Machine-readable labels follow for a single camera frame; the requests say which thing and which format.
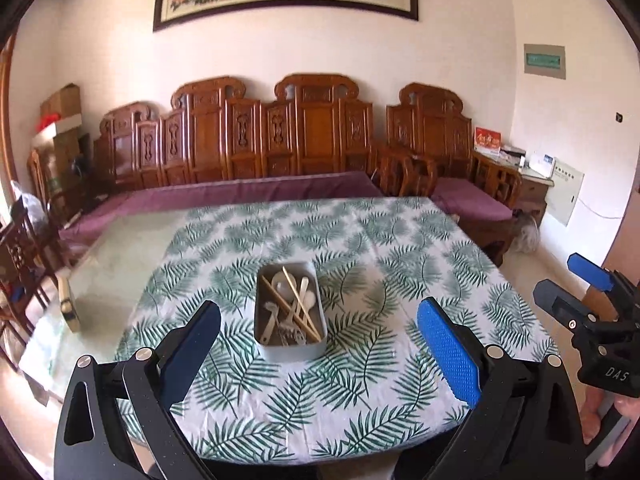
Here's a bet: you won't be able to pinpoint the green leaf print tablecloth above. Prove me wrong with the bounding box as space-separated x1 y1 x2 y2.
117 198 555 465

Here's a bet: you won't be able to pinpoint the white plastic bag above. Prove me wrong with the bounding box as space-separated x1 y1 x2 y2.
11 180 49 231

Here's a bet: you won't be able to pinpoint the silver metal fork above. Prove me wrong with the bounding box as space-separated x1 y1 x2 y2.
278 321 307 347

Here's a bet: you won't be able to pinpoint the white wall cabinet panel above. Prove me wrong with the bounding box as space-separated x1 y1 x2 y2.
546 158 584 226

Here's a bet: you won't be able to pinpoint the long carved wooden sofa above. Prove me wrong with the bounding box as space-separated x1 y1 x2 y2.
93 74 374 192

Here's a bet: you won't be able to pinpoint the grey green electrical panel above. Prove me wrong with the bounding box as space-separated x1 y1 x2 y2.
523 44 566 80

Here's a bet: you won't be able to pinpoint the purple sofa seat cushion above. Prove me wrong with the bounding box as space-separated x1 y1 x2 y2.
58 172 382 247

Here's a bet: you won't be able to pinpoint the white plastic rice spoon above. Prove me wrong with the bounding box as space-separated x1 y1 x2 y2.
286 276 314 328

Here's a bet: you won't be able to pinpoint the red gift box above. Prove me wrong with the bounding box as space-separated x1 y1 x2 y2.
474 127 502 154

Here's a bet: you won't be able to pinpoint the grey fluffy duster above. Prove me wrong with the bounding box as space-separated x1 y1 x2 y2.
512 212 540 254

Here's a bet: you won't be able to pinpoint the wooden side table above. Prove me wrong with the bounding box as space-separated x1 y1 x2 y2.
513 168 554 226

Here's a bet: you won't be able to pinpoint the white box on side table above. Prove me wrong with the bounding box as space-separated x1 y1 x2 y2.
527 152 555 179

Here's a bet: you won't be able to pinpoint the carved wooden armchair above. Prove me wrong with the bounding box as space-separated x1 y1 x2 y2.
372 82 522 266

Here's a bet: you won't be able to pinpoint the person right hand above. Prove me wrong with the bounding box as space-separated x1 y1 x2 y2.
579 386 639 472

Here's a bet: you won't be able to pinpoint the dark wooden dining chair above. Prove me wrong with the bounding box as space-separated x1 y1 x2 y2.
1 198 58 347

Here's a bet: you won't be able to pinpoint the purple armchair seat cushion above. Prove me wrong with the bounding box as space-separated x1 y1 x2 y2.
431 178 512 221

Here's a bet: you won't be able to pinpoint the grey rectangular utensil tray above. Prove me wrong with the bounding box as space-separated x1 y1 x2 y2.
254 261 328 364

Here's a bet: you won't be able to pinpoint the stacked cardboard boxes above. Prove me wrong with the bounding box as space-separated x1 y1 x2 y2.
27 84 86 202

